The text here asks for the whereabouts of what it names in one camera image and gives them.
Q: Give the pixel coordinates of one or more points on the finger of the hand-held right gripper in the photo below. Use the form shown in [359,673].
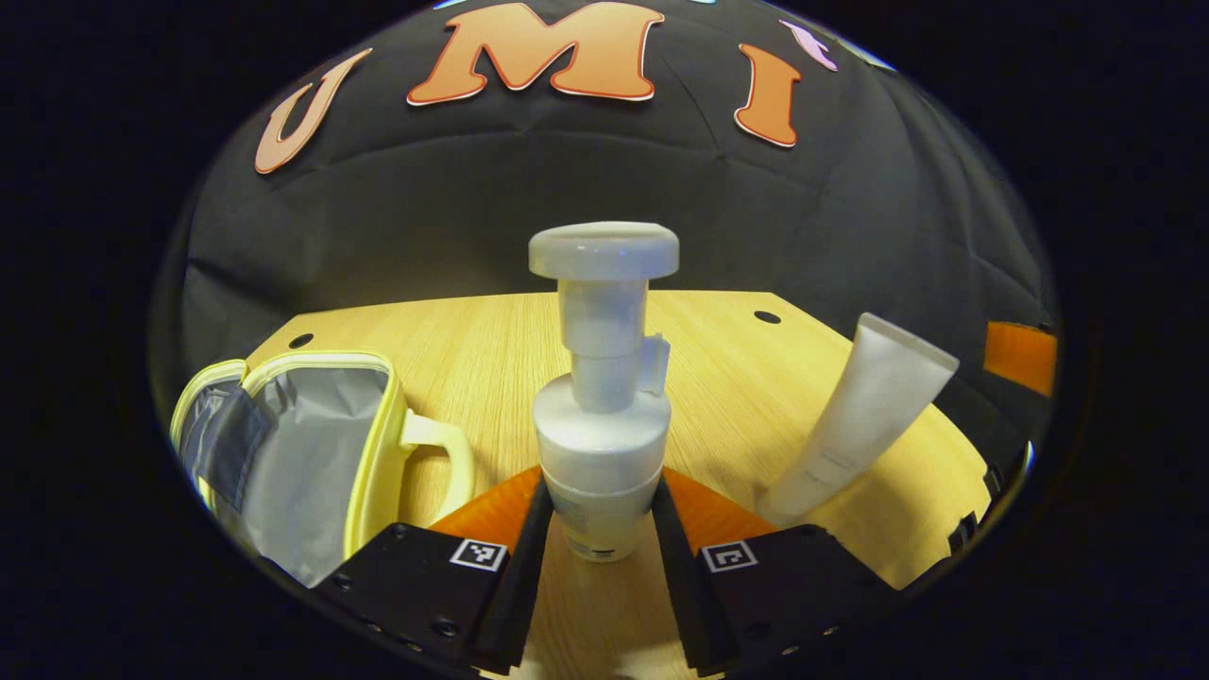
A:
[1020,357]

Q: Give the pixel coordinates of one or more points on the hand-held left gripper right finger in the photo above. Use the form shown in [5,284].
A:
[685,586]

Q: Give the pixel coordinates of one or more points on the white pump bottle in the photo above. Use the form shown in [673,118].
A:
[600,444]

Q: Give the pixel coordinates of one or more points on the black backdrop cloth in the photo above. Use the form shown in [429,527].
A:
[472,189]

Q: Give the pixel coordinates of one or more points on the white squeeze tube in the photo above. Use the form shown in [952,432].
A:
[869,406]

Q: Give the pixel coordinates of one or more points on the yellow suitcase with grey lining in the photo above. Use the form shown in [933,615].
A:
[312,453]

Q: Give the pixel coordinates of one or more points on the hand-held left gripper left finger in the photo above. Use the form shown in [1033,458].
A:
[524,576]

